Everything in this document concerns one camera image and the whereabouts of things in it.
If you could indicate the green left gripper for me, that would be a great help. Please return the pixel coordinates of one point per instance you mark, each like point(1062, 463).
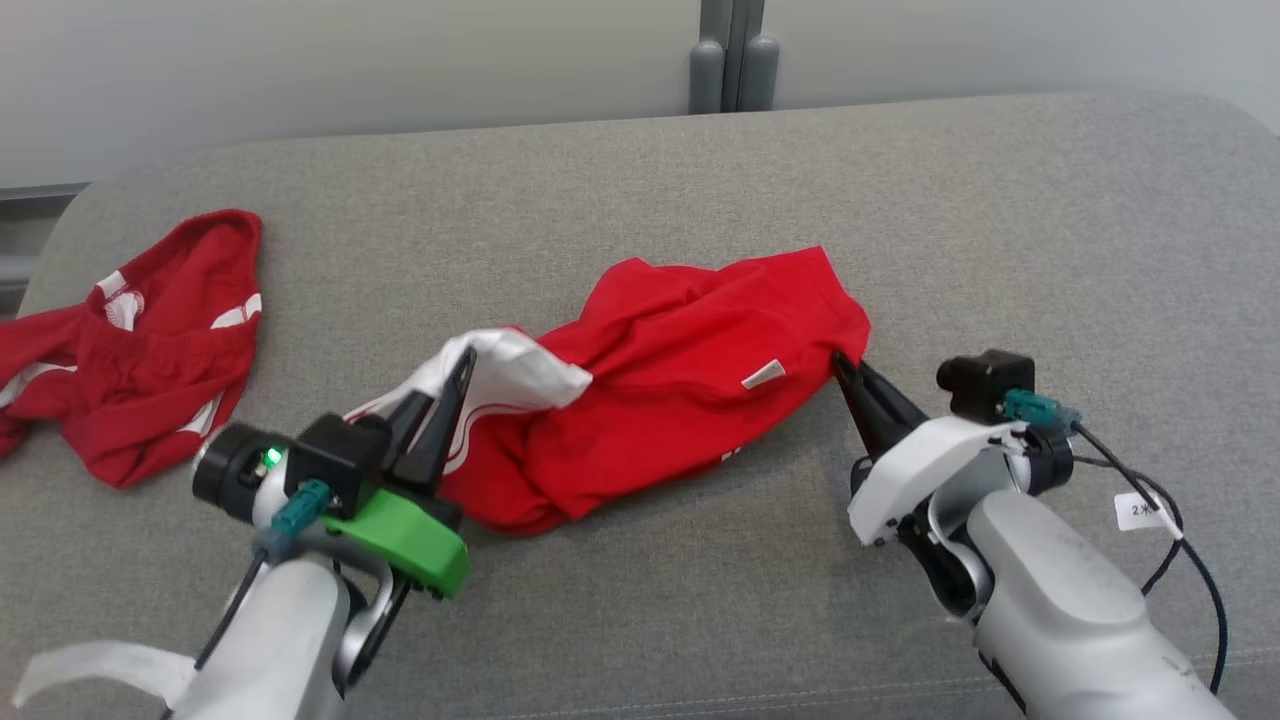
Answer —
point(410, 545)

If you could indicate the red basketball jersey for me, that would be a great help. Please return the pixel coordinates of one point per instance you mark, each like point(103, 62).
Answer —
point(680, 350)

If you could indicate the grey double partition post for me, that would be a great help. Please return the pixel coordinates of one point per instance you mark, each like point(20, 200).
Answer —
point(733, 60)

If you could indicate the red shorts with white stripes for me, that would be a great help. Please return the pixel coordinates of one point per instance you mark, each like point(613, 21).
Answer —
point(150, 380)

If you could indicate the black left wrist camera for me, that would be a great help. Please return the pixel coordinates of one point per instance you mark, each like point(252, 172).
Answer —
point(335, 465)

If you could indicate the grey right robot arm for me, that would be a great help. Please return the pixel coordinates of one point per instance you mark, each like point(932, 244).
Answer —
point(1060, 610)

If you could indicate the grey partition base rail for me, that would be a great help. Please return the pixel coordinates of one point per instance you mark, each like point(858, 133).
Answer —
point(35, 192)

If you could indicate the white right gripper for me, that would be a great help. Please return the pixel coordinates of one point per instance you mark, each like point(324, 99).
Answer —
point(925, 465)

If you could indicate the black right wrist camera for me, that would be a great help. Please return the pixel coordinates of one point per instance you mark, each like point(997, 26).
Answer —
point(985, 385)

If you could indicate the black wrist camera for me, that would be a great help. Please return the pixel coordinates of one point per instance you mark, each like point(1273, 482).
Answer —
point(335, 465)
point(985, 385)

